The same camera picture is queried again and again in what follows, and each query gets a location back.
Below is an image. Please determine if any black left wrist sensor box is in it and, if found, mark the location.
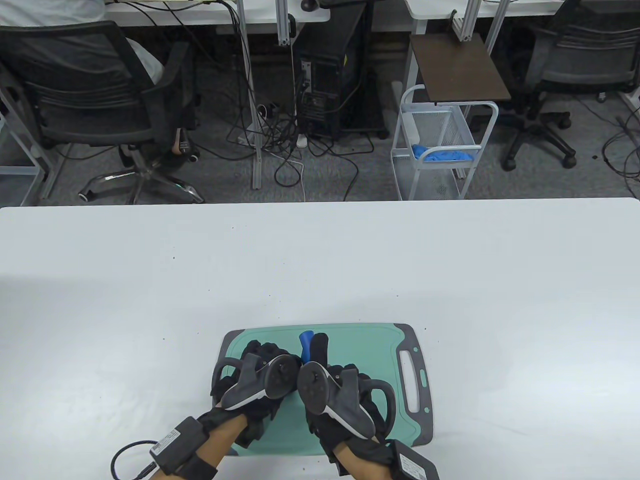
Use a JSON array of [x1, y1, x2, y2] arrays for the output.
[[149, 417, 220, 480]]

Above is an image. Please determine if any blue cloth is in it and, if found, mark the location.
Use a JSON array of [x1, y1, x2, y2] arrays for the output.
[[410, 144, 475, 164]]

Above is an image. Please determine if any grey hand controller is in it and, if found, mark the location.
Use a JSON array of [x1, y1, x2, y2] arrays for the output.
[[297, 361, 398, 441], [212, 352, 302, 412]]

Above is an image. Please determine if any person's right forearm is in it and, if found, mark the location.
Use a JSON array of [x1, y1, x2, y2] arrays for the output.
[[332, 440, 397, 480]]

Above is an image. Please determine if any tangle of black cables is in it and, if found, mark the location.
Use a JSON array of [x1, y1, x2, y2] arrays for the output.
[[219, 97, 377, 202]]

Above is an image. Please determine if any person's left forearm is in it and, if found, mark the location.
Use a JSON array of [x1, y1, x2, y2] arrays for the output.
[[196, 414, 249, 480]]

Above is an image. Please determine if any green grey cutting board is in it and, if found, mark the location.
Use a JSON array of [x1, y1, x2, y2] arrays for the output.
[[214, 323, 434, 457]]

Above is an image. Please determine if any white wire trolley cart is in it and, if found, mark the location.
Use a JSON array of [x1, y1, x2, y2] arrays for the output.
[[390, 84, 500, 201]]

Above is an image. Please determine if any dark brown board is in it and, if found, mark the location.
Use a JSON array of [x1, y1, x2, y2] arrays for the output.
[[409, 32, 512, 104]]

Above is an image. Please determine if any white metal frame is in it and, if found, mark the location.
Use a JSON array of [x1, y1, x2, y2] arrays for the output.
[[0, 50, 67, 206]]

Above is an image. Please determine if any grey mesh office chair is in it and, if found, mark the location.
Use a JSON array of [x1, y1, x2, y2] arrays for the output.
[[500, 0, 640, 172]]

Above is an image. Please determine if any grey left hand controller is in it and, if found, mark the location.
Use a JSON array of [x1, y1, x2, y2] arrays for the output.
[[212, 352, 302, 412]]

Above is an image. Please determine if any white desk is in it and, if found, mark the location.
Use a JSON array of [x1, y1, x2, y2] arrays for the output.
[[403, 0, 640, 110], [106, 0, 332, 191]]

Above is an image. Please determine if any black sensor box cable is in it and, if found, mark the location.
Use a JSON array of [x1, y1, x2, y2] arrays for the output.
[[110, 439, 159, 480]]

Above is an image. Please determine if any person's left hand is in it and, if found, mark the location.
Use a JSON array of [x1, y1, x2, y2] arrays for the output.
[[207, 340, 302, 449]]

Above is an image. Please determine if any person's right hand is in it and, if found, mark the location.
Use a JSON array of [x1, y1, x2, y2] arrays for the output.
[[305, 332, 398, 471]]

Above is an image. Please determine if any aluminium profile post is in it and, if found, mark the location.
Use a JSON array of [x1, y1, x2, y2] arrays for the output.
[[451, 0, 482, 42], [276, 0, 297, 47], [486, 0, 511, 52]]

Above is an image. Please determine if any black floor cable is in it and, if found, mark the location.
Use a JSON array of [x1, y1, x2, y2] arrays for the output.
[[600, 116, 640, 182]]

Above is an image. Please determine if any black computer tower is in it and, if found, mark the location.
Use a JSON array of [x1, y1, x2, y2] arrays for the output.
[[293, 4, 387, 142]]

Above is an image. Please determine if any grey right hand controller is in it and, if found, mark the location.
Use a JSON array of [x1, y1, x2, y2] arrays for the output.
[[297, 361, 398, 441]]

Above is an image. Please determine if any black mesh office chair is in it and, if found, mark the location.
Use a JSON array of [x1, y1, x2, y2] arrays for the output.
[[0, 20, 206, 205]]

